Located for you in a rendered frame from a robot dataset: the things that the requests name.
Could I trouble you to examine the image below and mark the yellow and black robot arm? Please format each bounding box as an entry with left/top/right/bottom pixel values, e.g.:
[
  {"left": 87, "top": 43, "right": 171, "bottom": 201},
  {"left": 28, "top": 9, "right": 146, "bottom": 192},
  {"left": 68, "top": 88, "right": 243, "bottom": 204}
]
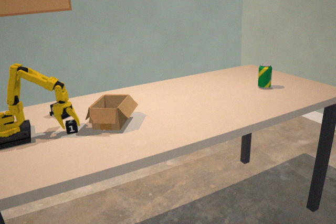
[{"left": 0, "top": 63, "right": 69, "bottom": 137}]

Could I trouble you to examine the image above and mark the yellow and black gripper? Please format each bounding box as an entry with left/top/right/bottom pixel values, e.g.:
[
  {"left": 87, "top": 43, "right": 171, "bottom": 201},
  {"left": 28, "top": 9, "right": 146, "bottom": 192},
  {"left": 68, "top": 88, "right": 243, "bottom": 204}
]
[{"left": 53, "top": 102, "right": 80, "bottom": 129}]

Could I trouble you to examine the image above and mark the green drink can with yellow stripes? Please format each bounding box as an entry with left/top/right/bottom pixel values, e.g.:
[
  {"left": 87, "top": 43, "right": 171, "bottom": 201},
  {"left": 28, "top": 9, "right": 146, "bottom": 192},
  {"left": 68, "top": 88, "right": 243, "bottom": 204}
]
[{"left": 258, "top": 63, "right": 272, "bottom": 89}]

